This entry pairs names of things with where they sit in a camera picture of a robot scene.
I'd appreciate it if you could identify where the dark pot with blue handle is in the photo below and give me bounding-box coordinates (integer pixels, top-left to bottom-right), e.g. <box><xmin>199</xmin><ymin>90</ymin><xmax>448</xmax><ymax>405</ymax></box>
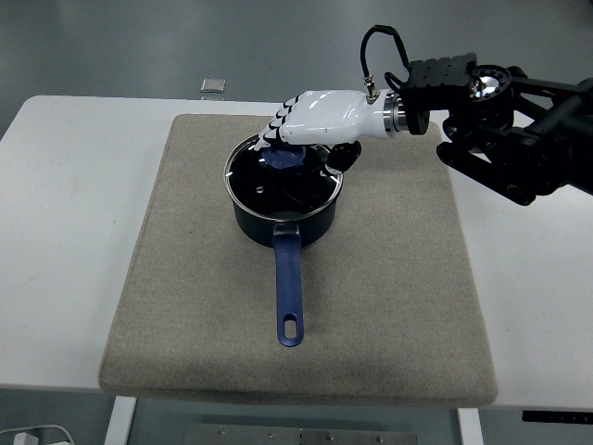
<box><xmin>223</xmin><ymin>134</ymin><xmax>345</xmax><ymax>349</ymax></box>

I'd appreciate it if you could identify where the beige fabric mat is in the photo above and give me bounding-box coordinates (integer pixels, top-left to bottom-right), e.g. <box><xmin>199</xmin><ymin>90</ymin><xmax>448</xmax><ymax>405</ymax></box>
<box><xmin>96</xmin><ymin>113</ymin><xmax>499</xmax><ymax>409</ymax></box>

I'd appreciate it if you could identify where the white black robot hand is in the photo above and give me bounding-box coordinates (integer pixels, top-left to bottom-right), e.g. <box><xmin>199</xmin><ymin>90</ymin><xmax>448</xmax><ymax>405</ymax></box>
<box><xmin>252</xmin><ymin>88</ymin><xmax>388</xmax><ymax>178</ymax></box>

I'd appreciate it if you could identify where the glass lid with blue knob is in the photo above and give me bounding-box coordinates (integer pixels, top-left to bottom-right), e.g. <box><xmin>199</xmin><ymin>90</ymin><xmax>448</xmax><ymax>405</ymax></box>
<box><xmin>223</xmin><ymin>133</ymin><xmax>345</xmax><ymax>219</ymax></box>

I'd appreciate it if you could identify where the white table leg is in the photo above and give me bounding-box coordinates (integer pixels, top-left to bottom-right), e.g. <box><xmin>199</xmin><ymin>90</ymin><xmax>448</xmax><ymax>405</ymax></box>
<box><xmin>102</xmin><ymin>396</ymin><xmax>139</xmax><ymax>445</ymax></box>
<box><xmin>456</xmin><ymin>407</ymin><xmax>484</xmax><ymax>445</ymax></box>

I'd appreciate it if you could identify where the black table control panel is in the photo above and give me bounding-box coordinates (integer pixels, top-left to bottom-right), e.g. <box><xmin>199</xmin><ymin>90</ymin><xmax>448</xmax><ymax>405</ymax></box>
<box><xmin>522</xmin><ymin>410</ymin><xmax>593</xmax><ymax>423</ymax></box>

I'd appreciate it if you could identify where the white cable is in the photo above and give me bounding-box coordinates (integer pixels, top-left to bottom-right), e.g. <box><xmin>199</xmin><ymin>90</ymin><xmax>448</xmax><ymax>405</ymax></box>
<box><xmin>0</xmin><ymin>423</ymin><xmax>75</xmax><ymax>445</ymax></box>

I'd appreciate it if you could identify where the grey metal plate with screws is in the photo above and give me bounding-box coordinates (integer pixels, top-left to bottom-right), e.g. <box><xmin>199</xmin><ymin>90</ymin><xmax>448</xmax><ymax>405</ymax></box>
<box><xmin>184</xmin><ymin>422</ymin><xmax>418</xmax><ymax>445</ymax></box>

